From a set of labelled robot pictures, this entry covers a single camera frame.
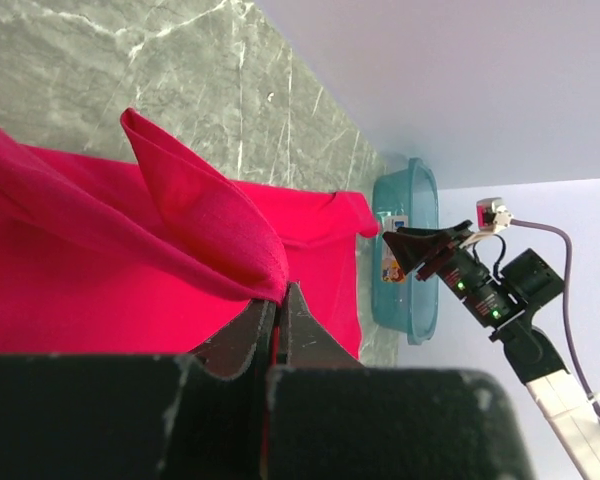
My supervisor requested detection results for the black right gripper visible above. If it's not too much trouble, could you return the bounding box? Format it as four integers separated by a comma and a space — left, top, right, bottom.
382, 220, 565, 330

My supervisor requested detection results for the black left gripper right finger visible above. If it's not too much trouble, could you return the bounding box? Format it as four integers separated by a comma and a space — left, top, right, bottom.
266, 284, 534, 479

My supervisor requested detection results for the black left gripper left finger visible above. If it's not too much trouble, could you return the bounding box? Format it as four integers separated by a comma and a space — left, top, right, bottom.
0, 301, 278, 479

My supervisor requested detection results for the teal plastic basket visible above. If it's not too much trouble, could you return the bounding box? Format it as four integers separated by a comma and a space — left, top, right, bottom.
371, 158, 439, 345

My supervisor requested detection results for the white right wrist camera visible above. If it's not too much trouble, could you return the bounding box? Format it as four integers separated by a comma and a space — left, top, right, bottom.
461, 197, 513, 248

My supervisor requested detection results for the red t shirt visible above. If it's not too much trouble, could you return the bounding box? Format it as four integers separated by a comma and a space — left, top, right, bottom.
0, 109, 378, 355

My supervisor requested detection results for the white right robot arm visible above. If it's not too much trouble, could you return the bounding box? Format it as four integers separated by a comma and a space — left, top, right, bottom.
382, 221, 600, 479

